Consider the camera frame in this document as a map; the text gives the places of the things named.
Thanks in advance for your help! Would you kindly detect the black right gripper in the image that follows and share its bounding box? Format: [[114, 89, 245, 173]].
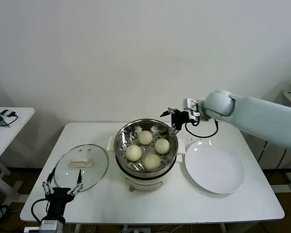
[[159, 107, 192, 136]]

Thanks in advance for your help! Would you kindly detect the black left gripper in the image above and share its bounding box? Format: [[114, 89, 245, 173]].
[[42, 167, 84, 219]]

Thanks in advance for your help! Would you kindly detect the white steamed baozi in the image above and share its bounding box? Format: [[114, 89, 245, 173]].
[[125, 145, 143, 162], [138, 130, 153, 146], [144, 154, 162, 171], [154, 138, 170, 155]]

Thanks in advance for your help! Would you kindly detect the glass lid with cream handle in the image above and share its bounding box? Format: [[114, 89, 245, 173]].
[[53, 144, 110, 193]]

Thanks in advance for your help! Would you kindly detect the stainless steel steamer basket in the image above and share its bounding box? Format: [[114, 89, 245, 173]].
[[107, 118, 186, 174]]

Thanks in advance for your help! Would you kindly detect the white round plate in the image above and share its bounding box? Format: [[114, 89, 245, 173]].
[[184, 139, 246, 194]]

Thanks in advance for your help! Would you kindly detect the white side table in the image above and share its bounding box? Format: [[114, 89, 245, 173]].
[[0, 106, 36, 207]]

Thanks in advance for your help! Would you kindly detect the white power strip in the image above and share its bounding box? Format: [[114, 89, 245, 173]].
[[123, 227, 152, 233]]

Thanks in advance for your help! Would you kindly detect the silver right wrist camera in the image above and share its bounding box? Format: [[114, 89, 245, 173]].
[[183, 98, 201, 117]]

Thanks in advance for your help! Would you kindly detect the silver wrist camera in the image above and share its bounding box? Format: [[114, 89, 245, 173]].
[[39, 219, 65, 233], [183, 98, 201, 117]]

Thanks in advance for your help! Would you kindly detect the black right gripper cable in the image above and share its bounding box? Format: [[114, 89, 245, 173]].
[[184, 120, 219, 139]]

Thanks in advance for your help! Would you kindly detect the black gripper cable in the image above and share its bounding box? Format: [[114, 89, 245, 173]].
[[184, 120, 219, 139], [30, 198, 51, 223]]

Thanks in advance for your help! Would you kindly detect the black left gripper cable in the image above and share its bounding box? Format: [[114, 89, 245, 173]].
[[30, 198, 51, 223]]

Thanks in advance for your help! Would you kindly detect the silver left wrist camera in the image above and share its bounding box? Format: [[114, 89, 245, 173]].
[[39, 219, 65, 233]]

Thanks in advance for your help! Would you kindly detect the black floor cable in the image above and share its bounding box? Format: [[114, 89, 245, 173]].
[[0, 205, 11, 233]]

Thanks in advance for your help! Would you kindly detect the black cable with connector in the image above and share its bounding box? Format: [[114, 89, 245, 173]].
[[0, 109, 19, 129]]

